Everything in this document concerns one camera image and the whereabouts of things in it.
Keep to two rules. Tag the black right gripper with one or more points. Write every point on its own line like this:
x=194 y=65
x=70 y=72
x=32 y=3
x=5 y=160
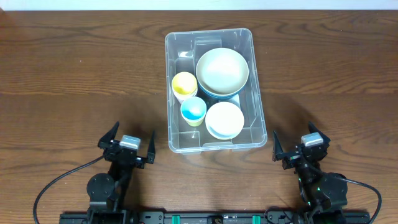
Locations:
x=299 y=153

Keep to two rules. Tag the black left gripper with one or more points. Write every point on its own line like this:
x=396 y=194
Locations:
x=123 y=152

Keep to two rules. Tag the yellow cup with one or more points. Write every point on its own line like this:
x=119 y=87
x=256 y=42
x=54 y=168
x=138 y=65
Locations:
x=194 y=122
x=184 y=83

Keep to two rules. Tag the grey small bowl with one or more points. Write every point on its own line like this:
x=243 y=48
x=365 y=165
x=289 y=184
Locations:
x=224 y=133

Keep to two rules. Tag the white small bowl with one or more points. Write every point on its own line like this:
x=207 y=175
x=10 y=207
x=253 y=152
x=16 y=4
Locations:
x=224 y=114

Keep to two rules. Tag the cream white cup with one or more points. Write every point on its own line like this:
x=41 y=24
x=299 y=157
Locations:
x=194 y=93

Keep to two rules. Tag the dark blue bowl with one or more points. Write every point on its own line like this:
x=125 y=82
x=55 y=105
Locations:
x=221 y=90

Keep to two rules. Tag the light blue cup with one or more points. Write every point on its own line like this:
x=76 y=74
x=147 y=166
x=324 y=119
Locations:
x=194 y=108

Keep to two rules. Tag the cream large bowl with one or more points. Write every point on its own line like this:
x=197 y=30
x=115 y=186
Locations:
x=222 y=65

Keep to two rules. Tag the pink cup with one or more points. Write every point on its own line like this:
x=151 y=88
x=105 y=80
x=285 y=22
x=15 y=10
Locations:
x=181 y=99

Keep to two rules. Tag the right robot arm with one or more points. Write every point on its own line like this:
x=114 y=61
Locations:
x=325 y=193

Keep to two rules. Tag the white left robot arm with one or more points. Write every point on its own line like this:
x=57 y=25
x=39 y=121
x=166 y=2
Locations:
x=108 y=190

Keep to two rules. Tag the white label in bin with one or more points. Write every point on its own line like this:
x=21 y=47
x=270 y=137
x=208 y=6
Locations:
x=235 y=100

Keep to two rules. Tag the clear plastic storage bin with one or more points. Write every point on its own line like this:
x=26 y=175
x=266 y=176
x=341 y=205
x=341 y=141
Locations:
x=182 y=52

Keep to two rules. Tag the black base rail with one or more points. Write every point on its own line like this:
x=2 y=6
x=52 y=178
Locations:
x=276 y=217

